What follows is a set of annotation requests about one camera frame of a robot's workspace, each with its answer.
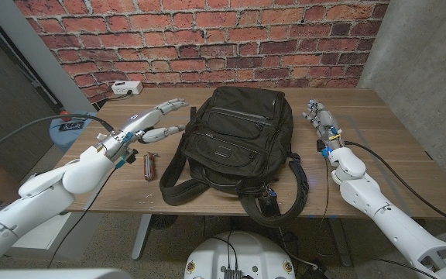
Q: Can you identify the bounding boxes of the black round fan base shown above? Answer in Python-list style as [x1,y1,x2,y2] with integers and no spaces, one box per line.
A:
[151,214,179,230]

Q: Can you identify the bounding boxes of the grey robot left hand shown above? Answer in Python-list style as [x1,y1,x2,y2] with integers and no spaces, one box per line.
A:
[120,97,190,144]

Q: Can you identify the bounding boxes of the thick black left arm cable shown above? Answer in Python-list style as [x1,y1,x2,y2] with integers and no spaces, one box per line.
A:
[0,112,115,164]

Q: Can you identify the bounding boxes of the black phone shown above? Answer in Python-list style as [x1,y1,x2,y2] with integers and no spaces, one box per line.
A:
[58,121,85,133]

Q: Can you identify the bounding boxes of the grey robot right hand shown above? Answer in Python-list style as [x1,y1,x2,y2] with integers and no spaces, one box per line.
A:
[302,98,344,143]

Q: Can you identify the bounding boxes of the red silver multitool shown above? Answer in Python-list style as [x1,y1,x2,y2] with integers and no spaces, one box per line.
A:
[143,152,160,182]

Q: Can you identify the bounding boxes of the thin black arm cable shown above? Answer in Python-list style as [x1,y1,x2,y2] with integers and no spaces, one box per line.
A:
[47,168,118,269]
[323,154,331,219]

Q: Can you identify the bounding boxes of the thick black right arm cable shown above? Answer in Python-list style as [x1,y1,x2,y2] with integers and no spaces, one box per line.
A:
[342,140,446,229]

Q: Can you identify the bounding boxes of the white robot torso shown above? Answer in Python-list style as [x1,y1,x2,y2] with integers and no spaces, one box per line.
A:
[184,231,297,279]

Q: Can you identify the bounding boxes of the grey table leg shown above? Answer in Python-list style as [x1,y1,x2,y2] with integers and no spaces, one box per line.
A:
[327,217,352,267]
[131,213,153,260]

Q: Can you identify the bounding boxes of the printed brick backdrop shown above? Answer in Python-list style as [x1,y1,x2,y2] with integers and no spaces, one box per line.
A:
[13,0,390,104]

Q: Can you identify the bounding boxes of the white power strip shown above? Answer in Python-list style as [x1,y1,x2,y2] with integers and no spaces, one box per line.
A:
[111,80,144,96]

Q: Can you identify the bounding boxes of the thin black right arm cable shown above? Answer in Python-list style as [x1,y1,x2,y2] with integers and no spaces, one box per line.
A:
[323,154,331,219]

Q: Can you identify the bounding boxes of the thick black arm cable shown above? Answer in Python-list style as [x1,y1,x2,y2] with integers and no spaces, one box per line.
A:
[0,112,115,164]
[342,140,446,229]

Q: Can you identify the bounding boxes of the blue round stool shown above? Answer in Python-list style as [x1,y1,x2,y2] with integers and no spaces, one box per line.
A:
[49,112,101,153]

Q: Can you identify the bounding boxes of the black backpack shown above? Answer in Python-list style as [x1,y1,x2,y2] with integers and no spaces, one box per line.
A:
[159,85,310,229]

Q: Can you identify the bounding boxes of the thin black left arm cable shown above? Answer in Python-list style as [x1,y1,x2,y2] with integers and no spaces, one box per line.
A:
[47,168,118,269]

